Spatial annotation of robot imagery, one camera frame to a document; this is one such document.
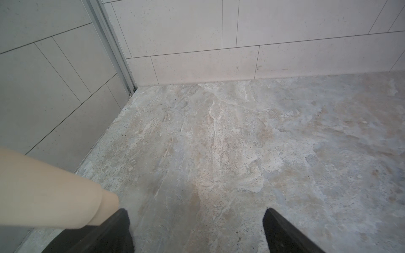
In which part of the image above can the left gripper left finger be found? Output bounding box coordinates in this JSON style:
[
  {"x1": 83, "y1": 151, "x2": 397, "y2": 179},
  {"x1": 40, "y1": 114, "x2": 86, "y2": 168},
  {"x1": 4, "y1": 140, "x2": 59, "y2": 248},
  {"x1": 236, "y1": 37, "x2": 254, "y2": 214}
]
[{"x1": 67, "y1": 208, "x2": 131, "y2": 253}]

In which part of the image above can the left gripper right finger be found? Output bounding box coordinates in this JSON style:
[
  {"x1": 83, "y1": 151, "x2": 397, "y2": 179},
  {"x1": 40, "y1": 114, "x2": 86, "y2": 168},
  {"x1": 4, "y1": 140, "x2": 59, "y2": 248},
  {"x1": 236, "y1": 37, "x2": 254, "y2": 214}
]
[{"x1": 263, "y1": 208, "x2": 325, "y2": 253}]

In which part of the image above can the black stand with beige roll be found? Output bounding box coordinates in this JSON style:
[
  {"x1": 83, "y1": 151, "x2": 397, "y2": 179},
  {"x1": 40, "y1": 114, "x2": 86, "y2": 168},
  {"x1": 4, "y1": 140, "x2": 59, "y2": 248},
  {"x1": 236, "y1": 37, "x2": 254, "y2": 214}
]
[{"x1": 1, "y1": 149, "x2": 121, "y2": 253}]

